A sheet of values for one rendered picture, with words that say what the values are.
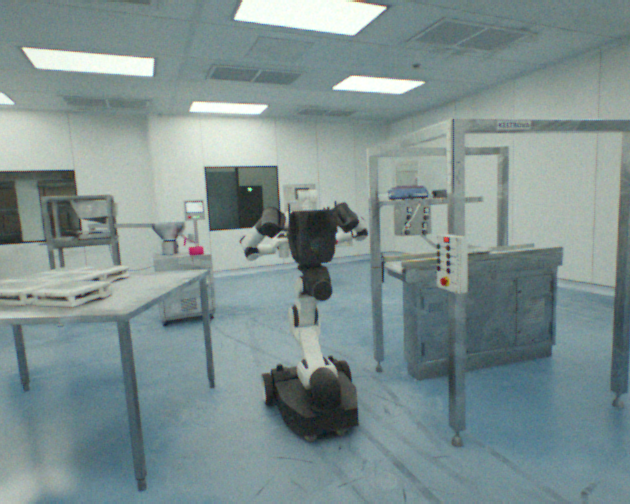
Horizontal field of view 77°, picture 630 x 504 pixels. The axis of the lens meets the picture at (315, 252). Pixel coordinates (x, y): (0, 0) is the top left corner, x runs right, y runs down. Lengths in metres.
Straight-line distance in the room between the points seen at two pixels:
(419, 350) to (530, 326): 0.95
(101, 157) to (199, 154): 1.55
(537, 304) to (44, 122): 7.04
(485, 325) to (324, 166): 5.71
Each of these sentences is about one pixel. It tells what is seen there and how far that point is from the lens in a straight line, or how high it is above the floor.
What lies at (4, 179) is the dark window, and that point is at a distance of 7.69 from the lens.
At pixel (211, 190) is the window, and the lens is 7.53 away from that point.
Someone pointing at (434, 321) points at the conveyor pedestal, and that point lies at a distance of 2.95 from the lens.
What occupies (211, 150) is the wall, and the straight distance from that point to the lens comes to 7.60.
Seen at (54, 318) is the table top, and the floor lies 0.85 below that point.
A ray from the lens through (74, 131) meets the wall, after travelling 7.59.
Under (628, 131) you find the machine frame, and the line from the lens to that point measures 2.81.
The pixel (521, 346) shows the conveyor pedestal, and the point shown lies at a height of 0.13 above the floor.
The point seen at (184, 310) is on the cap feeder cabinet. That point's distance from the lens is 4.76.
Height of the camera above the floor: 1.30
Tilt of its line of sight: 7 degrees down
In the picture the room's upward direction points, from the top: 3 degrees counter-clockwise
